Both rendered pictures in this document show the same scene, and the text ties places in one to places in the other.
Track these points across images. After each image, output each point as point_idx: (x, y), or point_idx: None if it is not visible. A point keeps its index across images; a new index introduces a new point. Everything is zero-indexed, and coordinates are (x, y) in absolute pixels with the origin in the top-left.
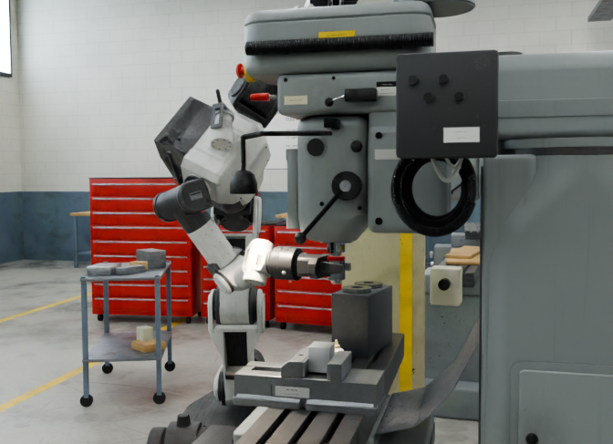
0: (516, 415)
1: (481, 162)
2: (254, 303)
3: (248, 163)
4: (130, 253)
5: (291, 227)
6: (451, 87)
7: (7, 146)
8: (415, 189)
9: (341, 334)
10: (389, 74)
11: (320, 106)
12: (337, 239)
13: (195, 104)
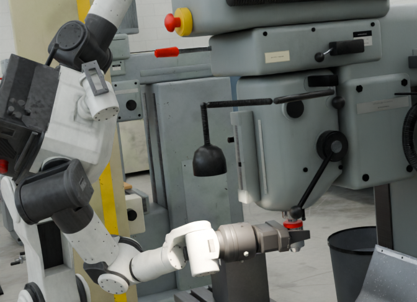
0: None
1: (113, 90)
2: (83, 292)
3: (113, 131)
4: None
5: (251, 201)
6: None
7: None
8: (393, 139)
9: (240, 299)
10: (363, 23)
11: (302, 61)
12: (311, 204)
13: (24, 64)
